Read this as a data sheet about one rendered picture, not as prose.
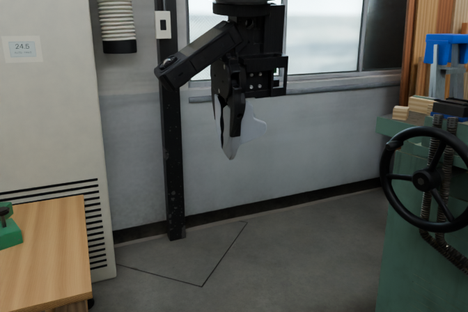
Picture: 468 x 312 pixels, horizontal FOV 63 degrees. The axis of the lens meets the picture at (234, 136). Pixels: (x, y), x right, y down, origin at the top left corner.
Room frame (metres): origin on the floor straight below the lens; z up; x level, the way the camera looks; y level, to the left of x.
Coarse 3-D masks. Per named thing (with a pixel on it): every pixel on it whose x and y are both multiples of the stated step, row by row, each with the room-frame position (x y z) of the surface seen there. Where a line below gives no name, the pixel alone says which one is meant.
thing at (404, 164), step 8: (400, 152) 1.21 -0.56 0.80; (400, 160) 1.20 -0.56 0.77; (408, 160) 1.18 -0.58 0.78; (416, 160) 1.16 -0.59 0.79; (424, 160) 1.14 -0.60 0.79; (400, 168) 1.20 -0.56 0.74; (408, 168) 1.18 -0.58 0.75; (416, 168) 1.15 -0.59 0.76; (456, 176) 1.05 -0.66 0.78; (464, 176) 1.03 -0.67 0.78; (440, 184) 1.08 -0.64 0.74; (456, 184) 1.05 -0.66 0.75; (464, 184) 1.03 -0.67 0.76; (456, 192) 1.04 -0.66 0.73; (464, 192) 1.02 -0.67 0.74; (464, 200) 1.02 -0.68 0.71
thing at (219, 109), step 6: (216, 96) 0.52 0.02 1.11; (216, 102) 0.52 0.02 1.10; (222, 102) 0.51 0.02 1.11; (216, 108) 0.52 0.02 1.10; (222, 108) 0.50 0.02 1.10; (216, 114) 0.52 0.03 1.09; (222, 114) 0.51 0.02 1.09; (216, 120) 0.53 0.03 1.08; (222, 120) 0.51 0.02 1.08; (216, 126) 0.53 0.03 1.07; (222, 126) 0.51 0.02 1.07; (222, 132) 0.51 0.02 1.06; (222, 138) 0.51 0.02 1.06; (222, 144) 0.51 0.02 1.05
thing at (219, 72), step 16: (240, 16) 0.46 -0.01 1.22; (256, 16) 0.49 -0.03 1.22; (272, 16) 0.49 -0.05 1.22; (240, 32) 0.48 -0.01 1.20; (256, 32) 0.49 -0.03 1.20; (272, 32) 0.49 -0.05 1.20; (240, 48) 0.48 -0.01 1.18; (256, 48) 0.49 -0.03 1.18; (272, 48) 0.49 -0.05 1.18; (224, 64) 0.47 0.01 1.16; (240, 64) 0.47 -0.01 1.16; (256, 64) 0.47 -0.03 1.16; (272, 64) 0.48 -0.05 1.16; (224, 80) 0.47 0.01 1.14; (240, 80) 0.47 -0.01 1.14; (256, 80) 0.49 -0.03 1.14; (272, 80) 0.48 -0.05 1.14; (224, 96) 0.48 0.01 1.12; (256, 96) 0.49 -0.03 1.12; (272, 96) 0.49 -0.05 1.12
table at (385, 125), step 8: (416, 112) 1.36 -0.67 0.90; (384, 120) 1.27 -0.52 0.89; (392, 120) 1.25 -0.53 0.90; (400, 120) 1.23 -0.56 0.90; (408, 120) 1.23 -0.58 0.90; (416, 120) 1.23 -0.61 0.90; (424, 120) 1.23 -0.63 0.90; (376, 128) 1.30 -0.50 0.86; (384, 128) 1.27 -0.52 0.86; (392, 128) 1.24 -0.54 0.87; (400, 128) 1.22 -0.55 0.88; (392, 136) 1.24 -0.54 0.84; (416, 136) 1.17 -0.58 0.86; (416, 144) 1.07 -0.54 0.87; (416, 152) 1.06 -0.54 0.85; (424, 152) 1.04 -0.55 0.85; (440, 160) 1.00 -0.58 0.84; (456, 160) 0.97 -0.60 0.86; (464, 168) 0.95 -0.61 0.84
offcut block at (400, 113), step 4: (396, 108) 1.25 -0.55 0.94; (400, 108) 1.25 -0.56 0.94; (404, 108) 1.25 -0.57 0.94; (408, 108) 1.26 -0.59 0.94; (396, 112) 1.25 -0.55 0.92; (400, 112) 1.25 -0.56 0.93; (404, 112) 1.24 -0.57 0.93; (408, 112) 1.26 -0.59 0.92; (392, 116) 1.26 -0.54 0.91; (396, 116) 1.25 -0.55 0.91; (400, 116) 1.25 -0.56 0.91; (404, 116) 1.24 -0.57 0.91
